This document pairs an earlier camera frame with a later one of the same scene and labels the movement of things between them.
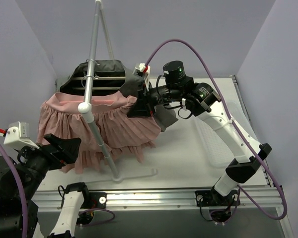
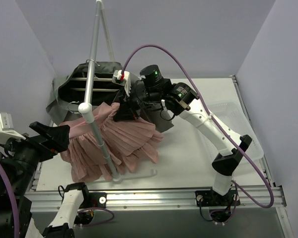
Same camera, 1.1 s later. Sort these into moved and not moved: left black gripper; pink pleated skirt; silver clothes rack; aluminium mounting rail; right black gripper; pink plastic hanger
Moved: pink pleated skirt; pink plastic hanger; left black gripper; right black gripper
Not moved: silver clothes rack; aluminium mounting rail
